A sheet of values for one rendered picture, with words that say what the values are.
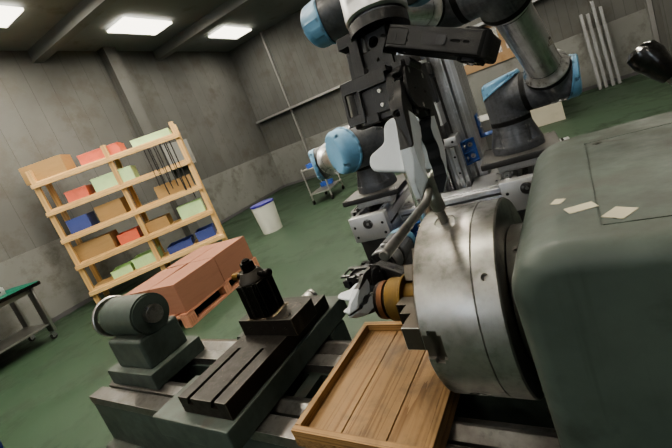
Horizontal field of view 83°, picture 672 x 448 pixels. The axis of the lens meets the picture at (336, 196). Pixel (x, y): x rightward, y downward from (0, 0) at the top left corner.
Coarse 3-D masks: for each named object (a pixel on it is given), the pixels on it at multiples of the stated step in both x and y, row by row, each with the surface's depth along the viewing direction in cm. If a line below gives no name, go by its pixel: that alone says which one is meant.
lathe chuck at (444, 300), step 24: (432, 216) 65; (456, 216) 61; (432, 240) 59; (456, 240) 57; (432, 264) 57; (456, 264) 54; (432, 288) 55; (456, 288) 53; (432, 312) 55; (456, 312) 53; (456, 336) 53; (480, 336) 51; (432, 360) 56; (456, 360) 54; (480, 360) 52; (456, 384) 57; (480, 384) 55
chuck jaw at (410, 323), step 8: (400, 304) 68; (408, 304) 67; (400, 312) 68; (408, 312) 64; (408, 320) 62; (416, 320) 61; (408, 328) 59; (416, 328) 59; (408, 336) 60; (416, 336) 59; (424, 336) 56; (432, 336) 56; (440, 336) 55; (408, 344) 60; (416, 344) 59; (424, 344) 59; (432, 344) 56; (440, 344) 55; (432, 352) 57; (440, 352) 56
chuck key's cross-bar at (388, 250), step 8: (432, 192) 58; (424, 200) 55; (416, 208) 51; (424, 208) 52; (416, 216) 49; (408, 224) 46; (400, 232) 43; (408, 232) 45; (392, 240) 41; (400, 240) 42; (384, 248) 39; (392, 248) 40; (384, 256) 39
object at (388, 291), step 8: (384, 280) 77; (392, 280) 74; (400, 280) 72; (376, 288) 75; (384, 288) 73; (392, 288) 72; (400, 288) 71; (408, 288) 72; (376, 296) 74; (384, 296) 72; (392, 296) 71; (400, 296) 70; (408, 296) 71; (376, 304) 74; (384, 304) 72; (392, 304) 71; (376, 312) 74; (384, 312) 73; (392, 312) 72; (400, 320) 73
